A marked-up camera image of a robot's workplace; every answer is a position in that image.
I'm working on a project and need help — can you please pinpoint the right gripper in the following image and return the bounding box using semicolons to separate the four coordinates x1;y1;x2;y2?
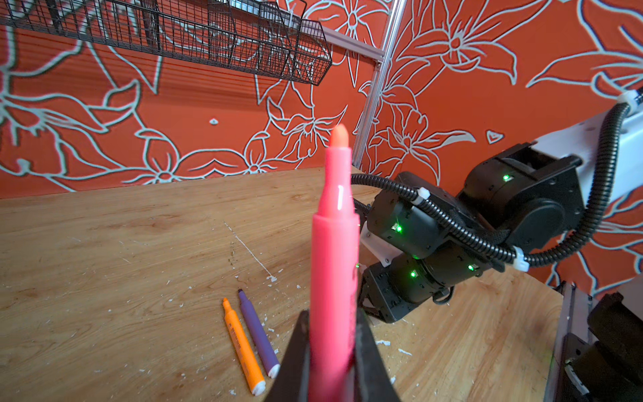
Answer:
358;261;447;323

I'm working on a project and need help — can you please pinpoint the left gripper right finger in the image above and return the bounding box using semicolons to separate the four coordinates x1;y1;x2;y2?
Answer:
353;308;400;402

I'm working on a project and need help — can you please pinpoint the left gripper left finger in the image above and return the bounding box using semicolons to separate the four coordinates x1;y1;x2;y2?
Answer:
265;310;311;402

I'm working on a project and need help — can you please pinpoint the orange highlighter pen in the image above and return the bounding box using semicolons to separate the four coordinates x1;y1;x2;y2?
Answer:
222;298;266;396

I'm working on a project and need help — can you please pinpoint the pink highlighter pen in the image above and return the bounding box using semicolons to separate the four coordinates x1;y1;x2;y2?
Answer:
308;124;360;401

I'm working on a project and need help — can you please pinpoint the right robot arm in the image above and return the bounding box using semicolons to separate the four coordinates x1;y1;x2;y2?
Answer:
352;90;642;323

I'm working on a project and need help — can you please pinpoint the purple highlighter pen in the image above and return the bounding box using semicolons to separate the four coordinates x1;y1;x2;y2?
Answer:
238;289;281;380

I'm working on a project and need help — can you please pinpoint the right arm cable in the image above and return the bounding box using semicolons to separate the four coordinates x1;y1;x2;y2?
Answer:
350;99;633;272

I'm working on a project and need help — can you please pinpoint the black wire basket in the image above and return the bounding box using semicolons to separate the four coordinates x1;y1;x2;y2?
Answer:
1;0;333;85

